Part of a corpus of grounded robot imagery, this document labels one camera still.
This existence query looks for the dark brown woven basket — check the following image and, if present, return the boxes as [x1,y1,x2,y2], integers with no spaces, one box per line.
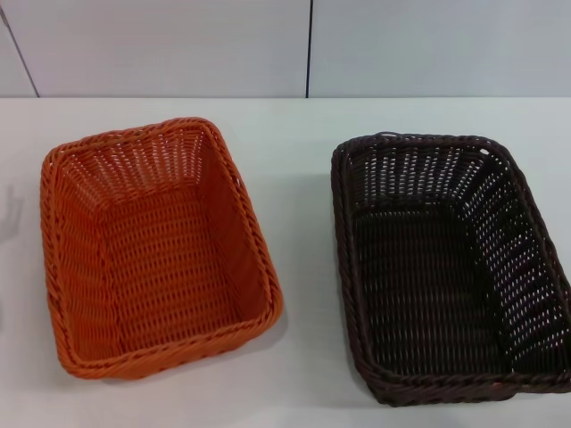
[330,131,571,407]

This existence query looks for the orange woven plastic basket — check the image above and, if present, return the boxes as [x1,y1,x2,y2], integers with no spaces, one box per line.
[40,116,286,383]

